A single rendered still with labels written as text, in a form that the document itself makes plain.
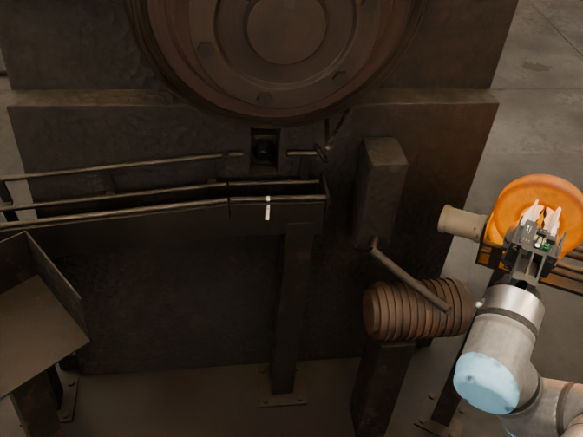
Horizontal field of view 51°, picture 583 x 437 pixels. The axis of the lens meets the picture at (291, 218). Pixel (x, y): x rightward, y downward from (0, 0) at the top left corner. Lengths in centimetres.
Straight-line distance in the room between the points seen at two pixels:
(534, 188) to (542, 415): 37
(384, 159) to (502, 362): 49
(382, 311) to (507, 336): 43
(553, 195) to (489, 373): 35
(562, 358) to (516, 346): 115
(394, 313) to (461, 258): 95
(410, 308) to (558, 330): 90
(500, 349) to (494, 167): 185
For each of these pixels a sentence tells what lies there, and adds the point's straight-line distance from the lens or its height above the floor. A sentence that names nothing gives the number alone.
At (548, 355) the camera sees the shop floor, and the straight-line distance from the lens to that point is 206.
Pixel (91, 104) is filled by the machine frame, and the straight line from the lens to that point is 121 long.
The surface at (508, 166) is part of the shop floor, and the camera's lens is 274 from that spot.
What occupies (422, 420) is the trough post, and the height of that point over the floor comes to 2.
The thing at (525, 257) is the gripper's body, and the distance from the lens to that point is 101.
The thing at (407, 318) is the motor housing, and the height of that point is 50.
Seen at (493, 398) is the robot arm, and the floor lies 77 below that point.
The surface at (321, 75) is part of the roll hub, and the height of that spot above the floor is 103.
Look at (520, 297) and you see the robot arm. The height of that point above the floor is 84.
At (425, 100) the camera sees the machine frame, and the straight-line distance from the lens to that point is 128.
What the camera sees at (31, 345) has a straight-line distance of 116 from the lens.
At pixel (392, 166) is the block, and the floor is 79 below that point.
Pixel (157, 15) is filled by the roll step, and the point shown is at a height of 110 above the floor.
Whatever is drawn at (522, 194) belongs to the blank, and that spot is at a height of 87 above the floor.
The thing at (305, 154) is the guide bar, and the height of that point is 76.
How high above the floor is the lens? 150
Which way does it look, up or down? 42 degrees down
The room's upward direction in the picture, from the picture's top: 5 degrees clockwise
